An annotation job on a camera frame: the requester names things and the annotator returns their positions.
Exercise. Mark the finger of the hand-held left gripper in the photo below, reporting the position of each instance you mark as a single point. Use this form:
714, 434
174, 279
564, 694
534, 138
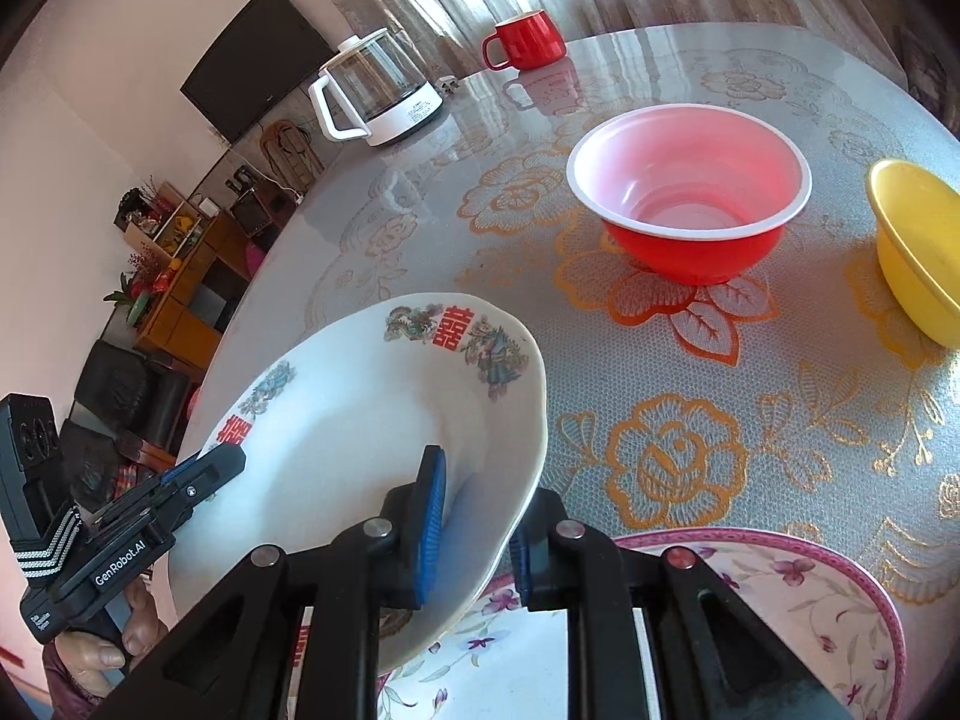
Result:
210, 469

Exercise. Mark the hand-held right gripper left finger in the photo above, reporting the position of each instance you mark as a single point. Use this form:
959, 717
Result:
429, 540

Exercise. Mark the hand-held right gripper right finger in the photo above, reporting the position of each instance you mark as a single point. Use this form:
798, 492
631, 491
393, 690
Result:
521, 570

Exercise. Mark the white plate with red print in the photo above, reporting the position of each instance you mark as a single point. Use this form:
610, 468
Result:
337, 420

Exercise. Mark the pink-rimmed floral plate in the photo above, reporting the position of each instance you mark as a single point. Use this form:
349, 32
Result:
787, 615

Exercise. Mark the red plastic bowl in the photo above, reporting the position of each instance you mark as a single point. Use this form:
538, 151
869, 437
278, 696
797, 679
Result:
690, 187

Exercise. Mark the yellow bowl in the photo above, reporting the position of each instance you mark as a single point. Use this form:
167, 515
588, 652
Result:
922, 240

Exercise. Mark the person's left hand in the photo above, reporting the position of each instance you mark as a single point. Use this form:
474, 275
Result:
142, 622

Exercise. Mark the black leather chair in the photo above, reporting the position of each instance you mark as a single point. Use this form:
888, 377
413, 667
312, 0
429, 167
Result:
120, 390

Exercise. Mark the wooden cabinet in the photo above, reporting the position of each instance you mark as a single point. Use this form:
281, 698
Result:
195, 292

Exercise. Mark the green potted plant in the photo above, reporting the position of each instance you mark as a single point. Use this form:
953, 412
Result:
131, 300

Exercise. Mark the floral lace tablecloth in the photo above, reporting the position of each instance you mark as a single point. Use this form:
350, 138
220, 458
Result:
750, 405

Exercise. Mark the glass kettle with white base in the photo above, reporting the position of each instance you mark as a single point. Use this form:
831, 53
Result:
375, 82

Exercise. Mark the white power plug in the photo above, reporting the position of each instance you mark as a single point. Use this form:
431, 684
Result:
448, 84

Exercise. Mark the red mug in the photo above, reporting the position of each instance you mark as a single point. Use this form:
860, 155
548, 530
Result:
532, 41

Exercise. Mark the black wall television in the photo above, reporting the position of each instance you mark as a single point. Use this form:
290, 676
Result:
255, 67

